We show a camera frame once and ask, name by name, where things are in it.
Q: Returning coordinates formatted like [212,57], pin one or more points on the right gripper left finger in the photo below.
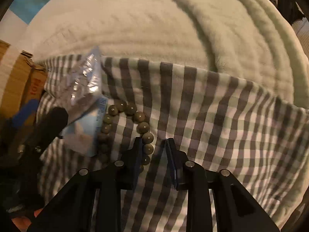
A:
[91,200]

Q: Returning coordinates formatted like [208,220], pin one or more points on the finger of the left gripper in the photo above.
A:
[42,135]

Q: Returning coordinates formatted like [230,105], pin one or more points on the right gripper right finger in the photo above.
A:
[217,194]

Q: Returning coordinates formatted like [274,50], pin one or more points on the blue white tissue pack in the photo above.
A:
[81,135]

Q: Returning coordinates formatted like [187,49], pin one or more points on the silver blister pill pack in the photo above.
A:
[81,87]

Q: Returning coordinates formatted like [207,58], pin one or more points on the brown cardboard box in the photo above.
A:
[22,83]

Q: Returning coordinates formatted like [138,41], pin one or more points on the grey checkered cloth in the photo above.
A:
[221,122]

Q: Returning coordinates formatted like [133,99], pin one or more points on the white fluffy blanket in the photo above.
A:
[244,38]

